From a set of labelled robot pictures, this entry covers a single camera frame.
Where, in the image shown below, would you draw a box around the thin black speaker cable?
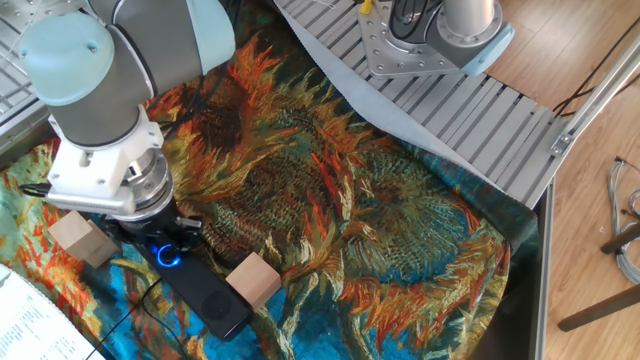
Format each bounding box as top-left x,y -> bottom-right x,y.
83,277 -> 187,360

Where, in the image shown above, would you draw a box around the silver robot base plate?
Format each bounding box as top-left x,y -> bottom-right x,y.
356,0 -> 487,80

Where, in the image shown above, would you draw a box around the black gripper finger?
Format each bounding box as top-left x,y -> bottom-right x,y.
166,231 -> 197,252
174,216 -> 204,237

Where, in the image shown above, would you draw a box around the dark wooden leg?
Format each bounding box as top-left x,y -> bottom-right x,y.
599,221 -> 640,255
556,284 -> 640,333

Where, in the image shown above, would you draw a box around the sunflower painting cloth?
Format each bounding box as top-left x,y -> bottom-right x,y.
0,0 -> 542,360

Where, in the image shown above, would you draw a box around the light wooden block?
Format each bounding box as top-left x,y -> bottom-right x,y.
47,209 -> 121,270
225,251 -> 283,313

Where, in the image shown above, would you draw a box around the white printed paper sheet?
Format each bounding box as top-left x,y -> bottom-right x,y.
0,263 -> 107,360

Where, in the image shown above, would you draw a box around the aluminium frame rail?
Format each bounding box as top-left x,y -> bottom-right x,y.
548,33 -> 640,157

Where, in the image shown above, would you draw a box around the grey cable bundle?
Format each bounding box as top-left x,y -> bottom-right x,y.
606,156 -> 640,286

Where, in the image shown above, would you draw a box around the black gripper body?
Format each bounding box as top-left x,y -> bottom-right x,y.
116,196 -> 181,244

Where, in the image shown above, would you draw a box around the black floor cables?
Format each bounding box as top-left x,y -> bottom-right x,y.
551,16 -> 640,119

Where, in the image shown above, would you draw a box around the black speaker bar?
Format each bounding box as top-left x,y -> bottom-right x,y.
106,214 -> 254,343

